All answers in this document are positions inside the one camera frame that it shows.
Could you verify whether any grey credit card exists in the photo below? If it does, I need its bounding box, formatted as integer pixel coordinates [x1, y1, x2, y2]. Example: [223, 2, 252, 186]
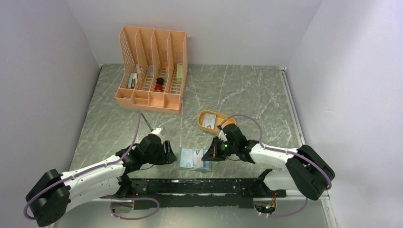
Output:
[202, 113, 217, 129]

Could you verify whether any grey white utility knife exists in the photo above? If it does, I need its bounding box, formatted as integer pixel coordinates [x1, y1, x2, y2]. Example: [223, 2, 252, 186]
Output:
[128, 72, 138, 89]

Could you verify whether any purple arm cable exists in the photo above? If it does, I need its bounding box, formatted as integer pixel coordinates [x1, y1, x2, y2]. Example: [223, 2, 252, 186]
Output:
[217, 114, 333, 219]
[23, 113, 160, 220]

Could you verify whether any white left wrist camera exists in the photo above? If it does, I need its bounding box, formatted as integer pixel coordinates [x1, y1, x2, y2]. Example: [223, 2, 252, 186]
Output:
[151, 127, 166, 137]

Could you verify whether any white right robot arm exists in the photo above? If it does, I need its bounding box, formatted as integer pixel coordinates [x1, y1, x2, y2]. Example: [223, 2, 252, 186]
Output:
[202, 123, 336, 200]

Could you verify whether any white VIP card in holder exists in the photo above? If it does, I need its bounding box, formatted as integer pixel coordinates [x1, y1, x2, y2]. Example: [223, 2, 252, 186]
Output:
[179, 148, 194, 169]

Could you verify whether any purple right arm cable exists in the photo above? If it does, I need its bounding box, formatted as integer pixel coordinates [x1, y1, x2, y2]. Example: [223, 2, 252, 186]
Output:
[217, 114, 333, 219]

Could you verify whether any orange plastic desk organizer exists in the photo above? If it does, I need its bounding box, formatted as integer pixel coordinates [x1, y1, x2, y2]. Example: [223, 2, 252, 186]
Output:
[115, 26, 188, 114]

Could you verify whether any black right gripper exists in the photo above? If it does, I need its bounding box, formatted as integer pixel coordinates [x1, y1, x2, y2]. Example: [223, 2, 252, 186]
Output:
[201, 136, 238, 162]

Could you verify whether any yellow oval tray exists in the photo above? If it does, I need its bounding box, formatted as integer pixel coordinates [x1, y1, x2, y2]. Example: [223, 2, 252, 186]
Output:
[197, 110, 228, 135]

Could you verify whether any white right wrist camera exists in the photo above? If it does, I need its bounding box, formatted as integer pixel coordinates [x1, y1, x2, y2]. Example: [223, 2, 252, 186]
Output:
[217, 125, 228, 142]

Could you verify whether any pale green eraser box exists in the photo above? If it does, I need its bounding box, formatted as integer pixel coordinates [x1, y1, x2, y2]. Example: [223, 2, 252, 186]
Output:
[176, 63, 183, 84]

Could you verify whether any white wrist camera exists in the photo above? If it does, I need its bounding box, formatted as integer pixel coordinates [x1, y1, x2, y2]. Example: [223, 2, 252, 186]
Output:
[151, 127, 166, 137]
[217, 125, 228, 142]

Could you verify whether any green leather card holder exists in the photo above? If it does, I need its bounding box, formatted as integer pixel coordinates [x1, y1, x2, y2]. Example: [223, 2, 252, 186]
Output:
[179, 148, 211, 171]

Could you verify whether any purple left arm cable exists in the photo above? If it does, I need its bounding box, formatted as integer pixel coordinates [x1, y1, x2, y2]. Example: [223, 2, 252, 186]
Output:
[23, 113, 160, 220]

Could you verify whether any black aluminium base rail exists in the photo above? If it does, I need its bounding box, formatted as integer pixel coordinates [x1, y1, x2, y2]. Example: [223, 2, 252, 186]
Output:
[52, 178, 330, 210]

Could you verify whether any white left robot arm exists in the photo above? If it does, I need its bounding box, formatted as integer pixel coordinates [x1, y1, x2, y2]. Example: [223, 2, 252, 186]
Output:
[24, 133, 177, 227]

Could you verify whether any silver credit card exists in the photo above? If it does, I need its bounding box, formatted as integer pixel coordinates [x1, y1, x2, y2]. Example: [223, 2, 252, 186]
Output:
[193, 149, 204, 169]

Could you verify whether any red black stamp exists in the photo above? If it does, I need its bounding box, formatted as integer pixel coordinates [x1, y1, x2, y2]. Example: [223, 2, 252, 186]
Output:
[155, 77, 164, 92]

